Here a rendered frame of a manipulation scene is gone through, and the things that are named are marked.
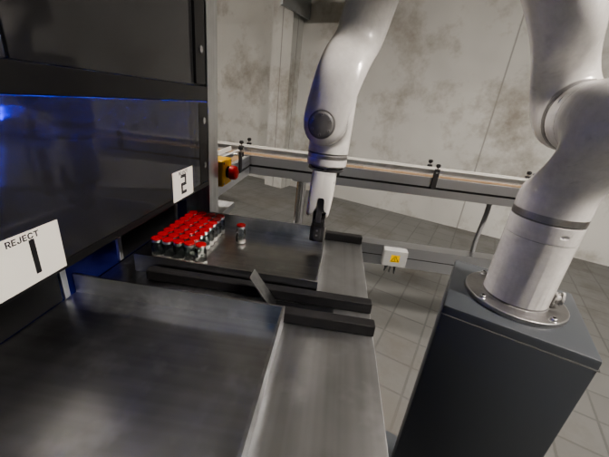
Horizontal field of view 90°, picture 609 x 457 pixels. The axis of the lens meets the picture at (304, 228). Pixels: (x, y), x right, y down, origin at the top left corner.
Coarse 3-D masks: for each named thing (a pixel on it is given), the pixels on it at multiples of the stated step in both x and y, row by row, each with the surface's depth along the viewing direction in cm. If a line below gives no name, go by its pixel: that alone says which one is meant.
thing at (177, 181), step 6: (186, 168) 64; (174, 174) 59; (180, 174) 62; (186, 174) 64; (192, 174) 67; (174, 180) 60; (180, 180) 62; (192, 180) 67; (174, 186) 60; (180, 186) 62; (186, 186) 65; (192, 186) 68; (174, 192) 60; (180, 192) 63; (186, 192) 65; (192, 192) 68; (174, 198) 60; (180, 198) 63
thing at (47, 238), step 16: (48, 224) 34; (16, 240) 31; (48, 240) 34; (0, 256) 29; (16, 256) 31; (32, 256) 32; (48, 256) 34; (64, 256) 37; (0, 272) 29; (16, 272) 31; (32, 272) 33; (48, 272) 35; (0, 288) 30; (16, 288) 31
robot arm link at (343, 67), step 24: (360, 0) 50; (384, 0) 50; (360, 24) 51; (384, 24) 52; (336, 48) 50; (360, 48) 50; (336, 72) 49; (360, 72) 50; (312, 96) 51; (336, 96) 50; (312, 120) 52; (336, 120) 51
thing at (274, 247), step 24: (240, 216) 79; (264, 240) 74; (288, 240) 76; (144, 264) 57; (168, 264) 56; (192, 264) 55; (216, 264) 62; (240, 264) 63; (264, 264) 64; (288, 264) 65; (312, 264) 66; (312, 288) 54
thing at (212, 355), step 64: (64, 320) 43; (128, 320) 45; (192, 320) 46; (256, 320) 47; (0, 384) 34; (64, 384) 34; (128, 384) 35; (192, 384) 36; (256, 384) 37; (0, 448) 28; (64, 448) 29; (128, 448) 29; (192, 448) 30
